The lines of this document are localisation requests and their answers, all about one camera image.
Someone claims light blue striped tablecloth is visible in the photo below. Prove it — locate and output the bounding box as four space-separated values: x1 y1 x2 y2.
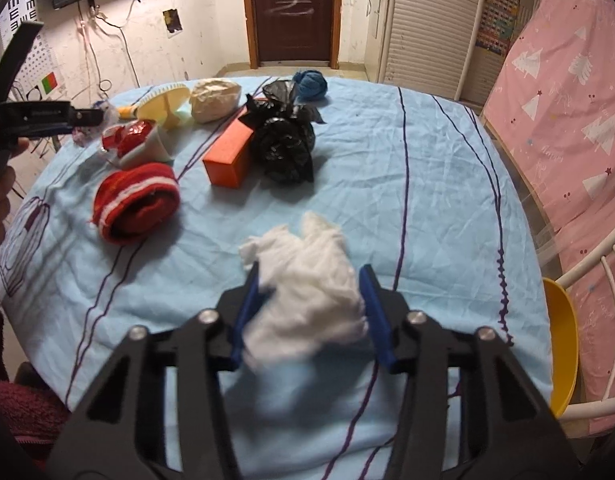
0 75 555 480

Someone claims beige crumpled bag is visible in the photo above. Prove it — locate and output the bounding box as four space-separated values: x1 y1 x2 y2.
189 78 243 124

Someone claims black plastic bag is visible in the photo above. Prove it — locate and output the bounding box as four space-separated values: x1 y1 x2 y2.
244 78 328 184

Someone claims white louvered wardrobe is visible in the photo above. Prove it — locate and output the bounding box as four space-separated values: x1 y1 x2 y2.
377 0 491 103

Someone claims white tissue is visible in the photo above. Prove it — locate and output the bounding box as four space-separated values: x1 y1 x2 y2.
238 210 371 373

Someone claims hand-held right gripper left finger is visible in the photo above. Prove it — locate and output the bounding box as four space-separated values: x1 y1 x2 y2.
48 260 278 480

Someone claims eye chart poster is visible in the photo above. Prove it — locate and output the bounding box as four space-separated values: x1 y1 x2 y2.
0 0 63 96

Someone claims red white knit hat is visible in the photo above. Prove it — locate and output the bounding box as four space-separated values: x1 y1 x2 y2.
92 162 182 247

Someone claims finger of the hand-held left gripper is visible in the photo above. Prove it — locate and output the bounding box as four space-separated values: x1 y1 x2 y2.
68 108 106 129

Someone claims colourful grid wall poster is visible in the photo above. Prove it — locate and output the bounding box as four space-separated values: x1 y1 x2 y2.
475 0 521 56

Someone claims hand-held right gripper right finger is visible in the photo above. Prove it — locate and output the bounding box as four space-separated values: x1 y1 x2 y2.
357 262 573 480

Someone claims beige round object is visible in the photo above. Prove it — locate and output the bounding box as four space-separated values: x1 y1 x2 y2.
118 84 191 131

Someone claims orange box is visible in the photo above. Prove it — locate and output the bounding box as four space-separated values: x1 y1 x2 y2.
202 105 256 189

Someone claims blue yarn ball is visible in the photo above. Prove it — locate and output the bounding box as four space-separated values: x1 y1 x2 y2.
292 70 328 103

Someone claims dark brown door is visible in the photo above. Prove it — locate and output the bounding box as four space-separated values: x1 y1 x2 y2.
242 0 344 70

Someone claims pink tree print bed curtain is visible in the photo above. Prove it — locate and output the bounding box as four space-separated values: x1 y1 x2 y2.
480 0 615 436

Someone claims yellow plastic bin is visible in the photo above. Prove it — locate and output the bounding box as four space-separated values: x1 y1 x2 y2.
542 278 579 418

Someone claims red and white wrapper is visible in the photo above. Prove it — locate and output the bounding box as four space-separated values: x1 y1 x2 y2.
100 119 174 168

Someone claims dark red fleece clothing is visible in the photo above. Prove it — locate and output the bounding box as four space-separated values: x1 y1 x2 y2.
0 280 71 461

